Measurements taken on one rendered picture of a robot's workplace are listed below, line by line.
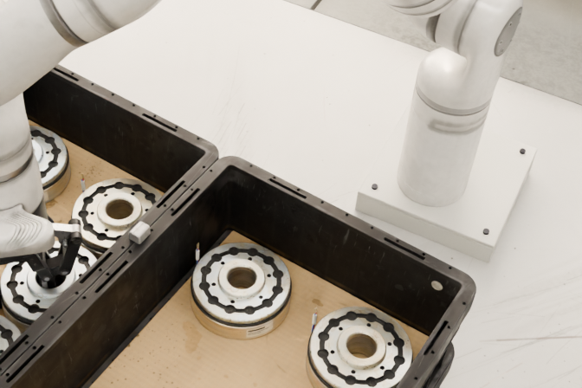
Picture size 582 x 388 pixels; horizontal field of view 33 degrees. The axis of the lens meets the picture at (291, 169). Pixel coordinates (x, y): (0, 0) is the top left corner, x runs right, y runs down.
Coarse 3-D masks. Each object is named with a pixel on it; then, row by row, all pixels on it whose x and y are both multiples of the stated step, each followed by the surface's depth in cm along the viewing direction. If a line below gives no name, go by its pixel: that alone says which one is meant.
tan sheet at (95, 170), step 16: (80, 160) 116; (96, 160) 117; (80, 176) 115; (96, 176) 115; (112, 176) 115; (128, 176) 115; (64, 192) 113; (80, 192) 113; (160, 192) 114; (48, 208) 111; (64, 208) 111; (0, 272) 104
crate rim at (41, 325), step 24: (48, 72) 112; (72, 72) 112; (96, 96) 110; (120, 96) 110; (144, 120) 108; (168, 120) 108; (192, 144) 105; (192, 168) 103; (168, 192) 100; (144, 216) 98; (120, 240) 96; (96, 264) 94; (72, 288) 91; (48, 312) 89; (24, 336) 88; (0, 360) 86
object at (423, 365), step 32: (224, 160) 104; (192, 192) 101; (288, 192) 102; (160, 224) 97; (352, 224) 99; (128, 256) 94; (416, 256) 97; (96, 288) 92; (64, 320) 89; (448, 320) 92; (32, 352) 86; (0, 384) 84; (416, 384) 87
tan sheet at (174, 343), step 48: (240, 240) 110; (240, 288) 105; (336, 288) 106; (144, 336) 100; (192, 336) 101; (288, 336) 101; (96, 384) 96; (144, 384) 96; (192, 384) 97; (240, 384) 97; (288, 384) 98
